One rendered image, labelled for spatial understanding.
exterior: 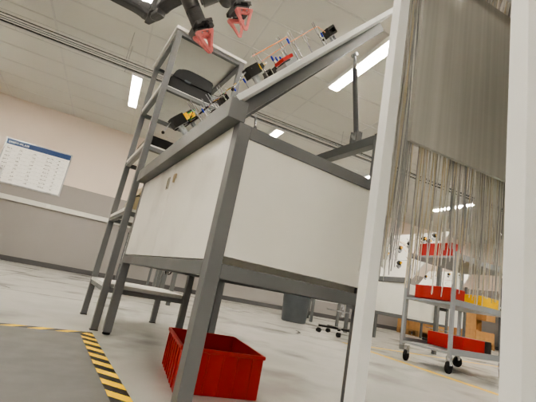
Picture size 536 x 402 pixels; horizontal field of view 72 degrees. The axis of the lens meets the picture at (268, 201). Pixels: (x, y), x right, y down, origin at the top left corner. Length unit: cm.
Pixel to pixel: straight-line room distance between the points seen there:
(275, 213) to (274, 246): 10
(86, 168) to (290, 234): 814
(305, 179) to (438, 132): 40
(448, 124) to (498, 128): 21
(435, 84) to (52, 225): 835
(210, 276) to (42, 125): 855
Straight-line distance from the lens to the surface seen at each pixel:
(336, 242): 121
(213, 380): 132
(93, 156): 912
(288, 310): 578
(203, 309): 98
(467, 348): 372
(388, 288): 532
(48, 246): 887
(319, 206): 118
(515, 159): 66
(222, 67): 281
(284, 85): 138
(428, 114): 107
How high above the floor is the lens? 35
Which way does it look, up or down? 14 degrees up
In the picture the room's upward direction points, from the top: 11 degrees clockwise
